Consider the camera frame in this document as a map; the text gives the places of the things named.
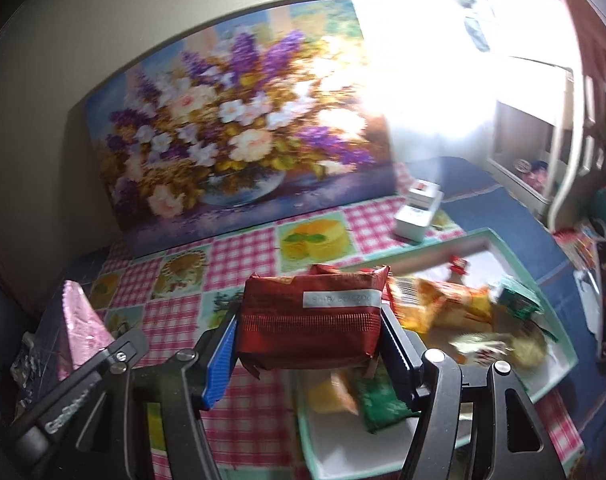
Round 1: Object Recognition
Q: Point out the white power adapter cube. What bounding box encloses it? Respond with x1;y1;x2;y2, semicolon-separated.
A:
394;200;436;243

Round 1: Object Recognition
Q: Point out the crumpled foil wrapper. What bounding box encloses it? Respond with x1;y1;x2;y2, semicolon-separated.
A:
10;332;54;411

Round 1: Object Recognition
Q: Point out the pink snack packet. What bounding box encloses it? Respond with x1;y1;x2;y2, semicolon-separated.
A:
58;280;114;381

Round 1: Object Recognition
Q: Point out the blue and white bundle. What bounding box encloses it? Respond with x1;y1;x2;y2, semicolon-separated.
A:
463;0;494;51

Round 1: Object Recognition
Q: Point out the orange snack packet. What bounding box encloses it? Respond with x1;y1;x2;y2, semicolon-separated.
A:
308;372;361;417

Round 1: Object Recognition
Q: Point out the white box with teal rim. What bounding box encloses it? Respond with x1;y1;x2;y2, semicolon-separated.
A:
293;227;578;480

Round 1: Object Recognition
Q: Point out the white switch plug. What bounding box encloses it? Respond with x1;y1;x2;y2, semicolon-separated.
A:
408;179;444;206

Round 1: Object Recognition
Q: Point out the white phone stand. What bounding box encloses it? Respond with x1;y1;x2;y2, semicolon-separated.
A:
573;270;601;336

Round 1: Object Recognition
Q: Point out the flower painting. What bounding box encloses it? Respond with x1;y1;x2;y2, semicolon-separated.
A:
83;0;398;261

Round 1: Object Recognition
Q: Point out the white and yellow snack packet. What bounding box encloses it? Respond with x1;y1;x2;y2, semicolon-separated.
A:
450;332;514;366

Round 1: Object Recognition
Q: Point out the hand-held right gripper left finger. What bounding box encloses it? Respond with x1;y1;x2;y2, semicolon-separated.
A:
48;304;240;480

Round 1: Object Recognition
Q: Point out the pink checked tablecloth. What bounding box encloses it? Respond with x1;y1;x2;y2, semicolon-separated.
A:
90;175;584;480

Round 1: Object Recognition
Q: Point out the colourful patterned box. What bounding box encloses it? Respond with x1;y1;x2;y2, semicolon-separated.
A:
558;230;596;266

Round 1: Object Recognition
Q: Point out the small green striped snack packet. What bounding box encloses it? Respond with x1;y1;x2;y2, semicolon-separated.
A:
493;277;544;321

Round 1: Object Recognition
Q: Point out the blue table cover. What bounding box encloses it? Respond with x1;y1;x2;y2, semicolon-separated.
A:
403;156;606;461

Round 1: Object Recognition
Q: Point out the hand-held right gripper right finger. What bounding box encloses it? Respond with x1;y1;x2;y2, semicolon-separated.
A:
379;307;566;480

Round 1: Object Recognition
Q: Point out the dark red snack packet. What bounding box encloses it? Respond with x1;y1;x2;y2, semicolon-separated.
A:
235;264;391;378

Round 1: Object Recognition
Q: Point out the teal object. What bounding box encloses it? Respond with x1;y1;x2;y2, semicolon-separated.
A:
590;185;606;231

